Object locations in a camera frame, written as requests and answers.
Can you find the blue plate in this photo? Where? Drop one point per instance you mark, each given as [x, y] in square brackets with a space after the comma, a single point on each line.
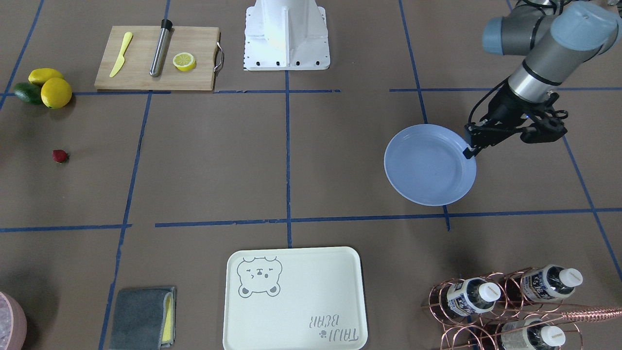
[425, 164]

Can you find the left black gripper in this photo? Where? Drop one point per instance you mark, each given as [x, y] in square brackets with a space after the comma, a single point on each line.
[504, 110]

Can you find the grey folded cloth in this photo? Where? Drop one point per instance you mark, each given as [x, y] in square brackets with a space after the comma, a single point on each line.
[144, 319]

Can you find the tea bottle middle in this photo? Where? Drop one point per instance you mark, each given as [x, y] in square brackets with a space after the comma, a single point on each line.
[465, 298]

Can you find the red strawberry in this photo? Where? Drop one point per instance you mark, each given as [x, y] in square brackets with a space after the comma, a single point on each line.
[60, 156]

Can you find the lemon half slice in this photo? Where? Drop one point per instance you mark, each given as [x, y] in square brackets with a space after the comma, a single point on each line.
[184, 61]

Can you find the wooden cutting board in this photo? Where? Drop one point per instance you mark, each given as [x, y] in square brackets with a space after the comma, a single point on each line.
[134, 59]

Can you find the yellow plastic knife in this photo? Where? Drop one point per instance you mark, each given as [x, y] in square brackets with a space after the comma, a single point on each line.
[120, 59]

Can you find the steel cylinder muddler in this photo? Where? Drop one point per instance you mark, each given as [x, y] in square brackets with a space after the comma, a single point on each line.
[161, 49]

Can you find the copper wire bottle rack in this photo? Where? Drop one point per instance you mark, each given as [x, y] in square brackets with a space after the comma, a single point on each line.
[478, 332]

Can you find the tea bottle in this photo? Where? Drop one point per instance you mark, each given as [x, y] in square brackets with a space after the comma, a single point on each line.
[465, 298]
[529, 334]
[548, 284]

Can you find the pink bowl of ice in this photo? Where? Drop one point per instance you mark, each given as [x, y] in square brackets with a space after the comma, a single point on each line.
[13, 323]

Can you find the large yellow lemon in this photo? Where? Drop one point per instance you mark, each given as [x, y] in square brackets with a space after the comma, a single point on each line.
[56, 93]

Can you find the cream bear tray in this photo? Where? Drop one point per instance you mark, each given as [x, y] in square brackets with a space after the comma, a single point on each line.
[295, 299]

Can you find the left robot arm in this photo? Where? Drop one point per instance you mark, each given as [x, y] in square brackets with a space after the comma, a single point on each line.
[554, 37]

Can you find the tea bottle back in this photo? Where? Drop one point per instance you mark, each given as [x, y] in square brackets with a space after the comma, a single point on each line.
[529, 334]

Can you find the green lime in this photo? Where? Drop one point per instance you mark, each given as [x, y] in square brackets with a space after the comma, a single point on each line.
[28, 93]

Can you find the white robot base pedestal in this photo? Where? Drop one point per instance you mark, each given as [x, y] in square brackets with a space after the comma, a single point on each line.
[286, 35]

